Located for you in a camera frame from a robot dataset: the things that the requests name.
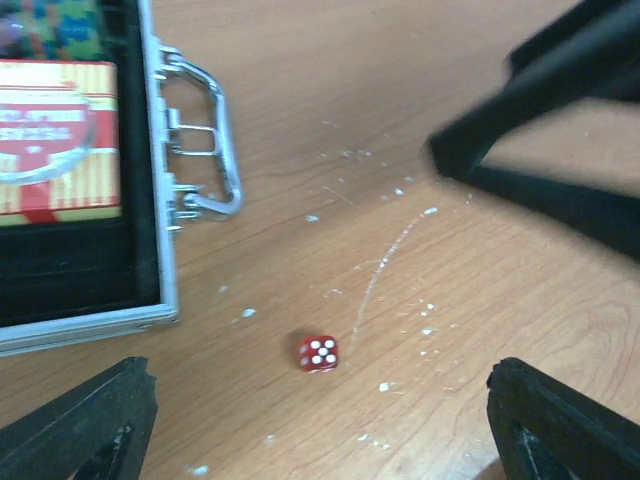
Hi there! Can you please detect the aluminium poker case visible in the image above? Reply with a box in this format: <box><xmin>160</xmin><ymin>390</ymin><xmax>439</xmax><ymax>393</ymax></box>
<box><xmin>1</xmin><ymin>1</ymin><xmax>244</xmax><ymax>356</ymax></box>

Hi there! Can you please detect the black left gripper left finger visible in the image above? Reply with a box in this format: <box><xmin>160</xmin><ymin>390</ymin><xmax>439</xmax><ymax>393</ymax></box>
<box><xmin>1</xmin><ymin>357</ymin><xmax>158</xmax><ymax>479</ymax></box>

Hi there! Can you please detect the red die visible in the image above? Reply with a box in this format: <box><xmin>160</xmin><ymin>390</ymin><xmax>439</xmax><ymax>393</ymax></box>
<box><xmin>298</xmin><ymin>335</ymin><xmax>339</xmax><ymax>373</ymax></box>

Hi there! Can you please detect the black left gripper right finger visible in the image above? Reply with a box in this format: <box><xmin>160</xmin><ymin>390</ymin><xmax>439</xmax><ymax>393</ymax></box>
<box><xmin>487</xmin><ymin>357</ymin><xmax>639</xmax><ymax>479</ymax></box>

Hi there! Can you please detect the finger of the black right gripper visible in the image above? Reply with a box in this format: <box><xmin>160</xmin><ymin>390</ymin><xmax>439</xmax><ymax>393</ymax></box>
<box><xmin>427</xmin><ymin>1</ymin><xmax>639</xmax><ymax>259</ymax></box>

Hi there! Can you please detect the red card deck box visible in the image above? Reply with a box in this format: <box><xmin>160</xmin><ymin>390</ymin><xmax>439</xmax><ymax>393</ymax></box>
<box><xmin>1</xmin><ymin>60</ymin><xmax>122</xmax><ymax>226</ymax></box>

